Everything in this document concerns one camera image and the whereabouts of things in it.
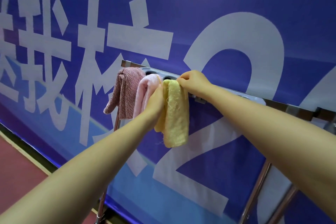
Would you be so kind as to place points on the person's right hand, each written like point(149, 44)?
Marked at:
point(195, 83)

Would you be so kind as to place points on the person's left hand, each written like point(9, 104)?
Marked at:
point(154, 103)

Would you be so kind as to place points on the person's left fingers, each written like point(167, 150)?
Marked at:
point(160, 92)

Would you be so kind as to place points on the person's right fingers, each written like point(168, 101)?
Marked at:
point(183, 79)

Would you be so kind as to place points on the yellow towel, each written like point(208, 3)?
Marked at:
point(174, 116)

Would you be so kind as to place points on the person's right forearm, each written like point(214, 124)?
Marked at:
point(275, 137)

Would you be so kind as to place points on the person's left forearm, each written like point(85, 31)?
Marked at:
point(78, 171)

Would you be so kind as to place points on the light pink towel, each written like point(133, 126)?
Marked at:
point(144, 94)

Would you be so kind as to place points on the mauve towel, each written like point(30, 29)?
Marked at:
point(124, 92)

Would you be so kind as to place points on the blue printed banner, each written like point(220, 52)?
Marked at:
point(210, 34)

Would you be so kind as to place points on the metal drying rack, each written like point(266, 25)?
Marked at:
point(262, 105)

